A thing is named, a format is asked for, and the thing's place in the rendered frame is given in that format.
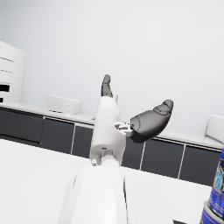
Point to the blue printed can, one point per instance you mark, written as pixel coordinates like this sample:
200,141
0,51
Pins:
217,192

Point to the white microwave oven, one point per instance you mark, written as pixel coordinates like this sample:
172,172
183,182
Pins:
62,105

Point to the white rounded appliance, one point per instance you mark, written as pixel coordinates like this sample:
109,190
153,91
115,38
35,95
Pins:
216,128

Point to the dark grey square mat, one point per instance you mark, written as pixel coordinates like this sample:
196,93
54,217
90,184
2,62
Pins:
179,222

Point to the tall white cabinet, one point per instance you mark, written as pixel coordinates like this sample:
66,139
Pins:
9,73

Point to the dark kitchen counter cabinets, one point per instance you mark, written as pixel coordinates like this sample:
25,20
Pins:
58,134

